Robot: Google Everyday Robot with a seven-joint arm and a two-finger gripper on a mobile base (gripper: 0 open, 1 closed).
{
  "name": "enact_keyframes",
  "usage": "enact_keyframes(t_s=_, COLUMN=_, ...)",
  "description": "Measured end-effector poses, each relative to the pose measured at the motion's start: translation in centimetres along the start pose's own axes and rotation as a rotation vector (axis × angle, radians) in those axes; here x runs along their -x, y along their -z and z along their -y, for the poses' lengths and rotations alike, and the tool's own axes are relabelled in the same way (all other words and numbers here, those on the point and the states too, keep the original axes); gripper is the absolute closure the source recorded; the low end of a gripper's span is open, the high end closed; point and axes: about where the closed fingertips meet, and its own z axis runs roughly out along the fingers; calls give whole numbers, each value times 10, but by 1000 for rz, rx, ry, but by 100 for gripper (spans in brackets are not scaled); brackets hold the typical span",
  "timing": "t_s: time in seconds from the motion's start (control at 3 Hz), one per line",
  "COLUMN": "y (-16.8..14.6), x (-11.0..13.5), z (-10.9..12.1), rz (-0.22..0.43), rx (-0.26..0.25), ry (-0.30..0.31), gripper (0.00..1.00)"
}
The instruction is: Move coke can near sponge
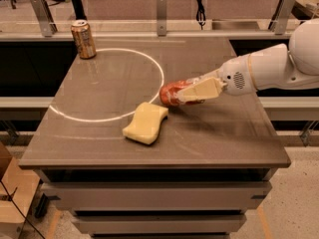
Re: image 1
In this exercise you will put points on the right metal bracket post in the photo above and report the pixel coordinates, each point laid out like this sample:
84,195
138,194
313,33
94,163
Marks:
279,23

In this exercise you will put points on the yellow sponge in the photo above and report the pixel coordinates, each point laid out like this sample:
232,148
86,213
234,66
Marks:
145,125

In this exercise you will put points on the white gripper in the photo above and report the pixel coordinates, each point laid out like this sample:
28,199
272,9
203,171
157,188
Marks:
235,74

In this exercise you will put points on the wooden box at left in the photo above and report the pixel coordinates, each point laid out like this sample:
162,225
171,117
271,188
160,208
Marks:
17,190

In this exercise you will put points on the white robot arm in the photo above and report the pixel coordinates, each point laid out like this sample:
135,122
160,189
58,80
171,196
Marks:
294,66

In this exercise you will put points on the middle metal bracket post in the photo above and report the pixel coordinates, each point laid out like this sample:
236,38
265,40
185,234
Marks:
161,17

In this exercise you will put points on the left metal bracket post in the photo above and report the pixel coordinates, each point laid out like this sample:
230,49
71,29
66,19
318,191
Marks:
44,17

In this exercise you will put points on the red coke can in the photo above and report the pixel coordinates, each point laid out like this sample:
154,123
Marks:
168,94

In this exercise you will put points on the orange soda can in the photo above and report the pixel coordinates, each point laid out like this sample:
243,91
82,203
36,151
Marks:
83,38

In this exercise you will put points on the metal bracket post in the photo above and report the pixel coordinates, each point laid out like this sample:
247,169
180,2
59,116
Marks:
279,23
161,17
44,17

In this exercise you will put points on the grey cabinet with drawers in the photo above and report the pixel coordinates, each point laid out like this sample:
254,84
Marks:
210,164

